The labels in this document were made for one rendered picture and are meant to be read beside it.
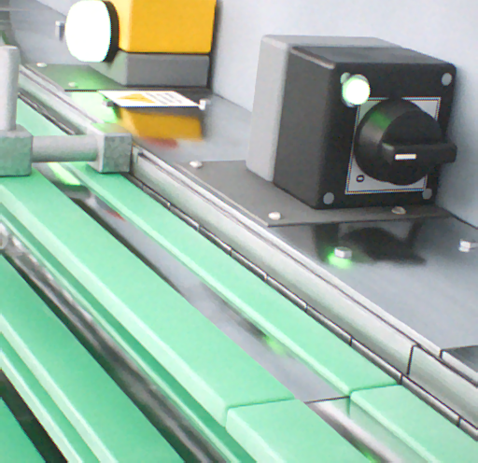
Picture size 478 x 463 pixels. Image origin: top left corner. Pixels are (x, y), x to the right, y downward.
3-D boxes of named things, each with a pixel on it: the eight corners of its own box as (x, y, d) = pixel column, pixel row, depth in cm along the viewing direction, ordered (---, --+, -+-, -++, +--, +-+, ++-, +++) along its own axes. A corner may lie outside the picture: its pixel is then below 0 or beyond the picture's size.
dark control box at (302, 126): (363, 165, 74) (242, 169, 70) (383, 35, 72) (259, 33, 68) (444, 206, 67) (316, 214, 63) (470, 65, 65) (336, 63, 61)
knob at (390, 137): (415, 177, 66) (454, 196, 63) (346, 180, 64) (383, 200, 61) (429, 96, 65) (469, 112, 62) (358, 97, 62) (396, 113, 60)
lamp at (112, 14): (94, 55, 92) (56, 54, 91) (98, -5, 91) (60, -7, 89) (117, 68, 88) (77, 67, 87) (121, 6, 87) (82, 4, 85)
